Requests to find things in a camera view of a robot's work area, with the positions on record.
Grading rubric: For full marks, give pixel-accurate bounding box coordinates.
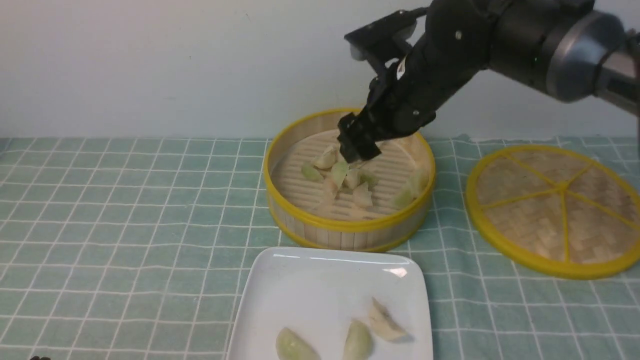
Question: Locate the green dumpling on plate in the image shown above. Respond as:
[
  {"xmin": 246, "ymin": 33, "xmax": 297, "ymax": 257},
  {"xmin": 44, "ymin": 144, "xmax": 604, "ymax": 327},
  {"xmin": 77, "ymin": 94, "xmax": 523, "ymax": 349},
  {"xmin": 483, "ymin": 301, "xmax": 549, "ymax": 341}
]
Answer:
[
  {"xmin": 342, "ymin": 318, "xmax": 374, "ymax": 360},
  {"xmin": 275, "ymin": 327, "xmax": 321, "ymax": 360}
]

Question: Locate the yellow rimmed woven steamer lid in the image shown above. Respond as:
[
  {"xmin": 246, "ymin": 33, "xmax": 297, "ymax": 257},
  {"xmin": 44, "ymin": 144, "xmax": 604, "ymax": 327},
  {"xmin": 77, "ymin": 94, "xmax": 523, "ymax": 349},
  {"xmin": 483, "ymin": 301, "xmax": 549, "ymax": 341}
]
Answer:
[{"xmin": 465, "ymin": 145, "xmax": 640, "ymax": 280}]

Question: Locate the white square plate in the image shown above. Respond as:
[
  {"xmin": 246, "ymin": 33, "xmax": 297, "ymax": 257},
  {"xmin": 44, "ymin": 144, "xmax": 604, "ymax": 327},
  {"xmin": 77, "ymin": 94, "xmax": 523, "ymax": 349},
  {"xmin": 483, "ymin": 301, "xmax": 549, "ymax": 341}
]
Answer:
[{"xmin": 226, "ymin": 247, "xmax": 435, "ymax": 360}]

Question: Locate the pale dumpling top left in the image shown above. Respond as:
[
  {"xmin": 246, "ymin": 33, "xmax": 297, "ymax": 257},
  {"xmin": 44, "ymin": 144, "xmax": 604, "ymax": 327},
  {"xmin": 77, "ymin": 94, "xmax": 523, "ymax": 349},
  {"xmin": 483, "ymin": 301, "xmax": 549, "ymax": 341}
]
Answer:
[{"xmin": 311, "ymin": 145, "xmax": 337, "ymax": 170}]

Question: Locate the pale dumpling centre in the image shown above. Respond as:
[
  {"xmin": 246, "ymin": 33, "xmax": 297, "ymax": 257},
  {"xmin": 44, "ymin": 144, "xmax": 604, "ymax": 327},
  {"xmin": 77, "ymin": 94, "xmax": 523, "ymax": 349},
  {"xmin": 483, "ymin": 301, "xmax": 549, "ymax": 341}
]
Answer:
[{"xmin": 343, "ymin": 168, "xmax": 362, "ymax": 191}]

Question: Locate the pale dumpling front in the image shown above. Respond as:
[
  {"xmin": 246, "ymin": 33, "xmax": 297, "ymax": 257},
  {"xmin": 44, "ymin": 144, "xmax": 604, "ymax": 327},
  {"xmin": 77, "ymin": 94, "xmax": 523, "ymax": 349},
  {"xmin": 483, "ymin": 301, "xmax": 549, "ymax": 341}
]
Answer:
[{"xmin": 352, "ymin": 182, "xmax": 373, "ymax": 208}]

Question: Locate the pale white dumpling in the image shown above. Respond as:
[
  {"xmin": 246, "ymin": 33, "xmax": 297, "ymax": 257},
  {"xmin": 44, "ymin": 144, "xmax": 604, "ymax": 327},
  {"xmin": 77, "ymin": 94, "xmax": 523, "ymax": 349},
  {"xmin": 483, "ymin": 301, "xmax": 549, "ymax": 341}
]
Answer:
[{"xmin": 368, "ymin": 297, "xmax": 409, "ymax": 342}]

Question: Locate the yellow rimmed bamboo steamer basket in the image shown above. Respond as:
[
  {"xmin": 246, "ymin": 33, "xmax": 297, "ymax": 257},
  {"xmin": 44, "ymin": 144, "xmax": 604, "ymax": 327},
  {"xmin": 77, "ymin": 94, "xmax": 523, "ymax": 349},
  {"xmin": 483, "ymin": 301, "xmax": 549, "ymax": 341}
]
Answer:
[{"xmin": 263, "ymin": 108, "xmax": 436, "ymax": 252}]

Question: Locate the green dumpling on plate left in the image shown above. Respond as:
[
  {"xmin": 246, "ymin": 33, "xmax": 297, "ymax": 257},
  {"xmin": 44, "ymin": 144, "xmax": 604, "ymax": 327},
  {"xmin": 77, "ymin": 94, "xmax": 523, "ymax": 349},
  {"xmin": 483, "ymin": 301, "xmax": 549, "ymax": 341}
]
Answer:
[{"xmin": 275, "ymin": 327, "xmax": 321, "ymax": 360}]

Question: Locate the green dumpling on plate right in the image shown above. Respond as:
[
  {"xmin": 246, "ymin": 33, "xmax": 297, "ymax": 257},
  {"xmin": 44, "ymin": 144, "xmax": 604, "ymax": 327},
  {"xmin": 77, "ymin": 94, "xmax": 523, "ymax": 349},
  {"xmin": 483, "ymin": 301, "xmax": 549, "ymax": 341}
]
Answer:
[{"xmin": 342, "ymin": 318, "xmax": 374, "ymax": 360}]

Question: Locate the green dumpling centre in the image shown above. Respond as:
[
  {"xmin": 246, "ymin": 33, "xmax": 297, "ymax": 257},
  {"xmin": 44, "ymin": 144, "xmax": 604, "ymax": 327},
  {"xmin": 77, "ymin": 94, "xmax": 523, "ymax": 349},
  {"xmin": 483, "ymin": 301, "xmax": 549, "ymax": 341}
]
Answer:
[{"xmin": 330, "ymin": 161, "xmax": 350, "ymax": 189}]

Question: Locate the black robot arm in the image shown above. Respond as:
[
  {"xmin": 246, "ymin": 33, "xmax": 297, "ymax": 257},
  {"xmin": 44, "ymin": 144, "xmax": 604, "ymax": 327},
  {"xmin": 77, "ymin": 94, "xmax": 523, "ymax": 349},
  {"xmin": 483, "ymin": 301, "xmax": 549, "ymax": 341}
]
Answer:
[{"xmin": 337, "ymin": 0, "xmax": 639, "ymax": 164}]

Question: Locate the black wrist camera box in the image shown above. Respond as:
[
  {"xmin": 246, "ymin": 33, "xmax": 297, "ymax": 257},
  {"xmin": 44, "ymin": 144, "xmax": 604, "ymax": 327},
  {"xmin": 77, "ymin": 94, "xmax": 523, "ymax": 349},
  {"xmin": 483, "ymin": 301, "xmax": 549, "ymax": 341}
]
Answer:
[{"xmin": 343, "ymin": 6, "xmax": 428, "ymax": 76}]

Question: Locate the green dumpling far left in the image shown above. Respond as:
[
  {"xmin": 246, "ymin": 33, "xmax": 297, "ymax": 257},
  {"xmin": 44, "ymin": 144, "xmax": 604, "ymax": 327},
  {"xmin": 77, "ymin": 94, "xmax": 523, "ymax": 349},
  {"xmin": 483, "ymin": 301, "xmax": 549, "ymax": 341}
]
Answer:
[{"xmin": 301, "ymin": 162, "xmax": 324, "ymax": 182}]

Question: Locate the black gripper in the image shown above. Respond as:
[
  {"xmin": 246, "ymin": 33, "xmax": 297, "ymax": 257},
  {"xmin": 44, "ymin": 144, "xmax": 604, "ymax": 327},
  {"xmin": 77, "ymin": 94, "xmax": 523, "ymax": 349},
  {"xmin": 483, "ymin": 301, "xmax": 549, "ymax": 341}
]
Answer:
[{"xmin": 337, "ymin": 0, "xmax": 498, "ymax": 164}]

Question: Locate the green dumpling right edge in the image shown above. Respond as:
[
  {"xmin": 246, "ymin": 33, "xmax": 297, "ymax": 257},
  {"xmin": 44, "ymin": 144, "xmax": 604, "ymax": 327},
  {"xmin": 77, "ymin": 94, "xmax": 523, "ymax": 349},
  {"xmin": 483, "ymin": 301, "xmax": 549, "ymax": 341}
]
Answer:
[{"xmin": 391, "ymin": 167, "xmax": 430, "ymax": 210}]

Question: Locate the green checkered tablecloth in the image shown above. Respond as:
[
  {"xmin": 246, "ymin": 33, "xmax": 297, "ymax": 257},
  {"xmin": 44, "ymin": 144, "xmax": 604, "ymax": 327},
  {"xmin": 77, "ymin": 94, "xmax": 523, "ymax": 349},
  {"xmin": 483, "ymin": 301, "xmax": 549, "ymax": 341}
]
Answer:
[{"xmin": 0, "ymin": 136, "xmax": 640, "ymax": 360}]

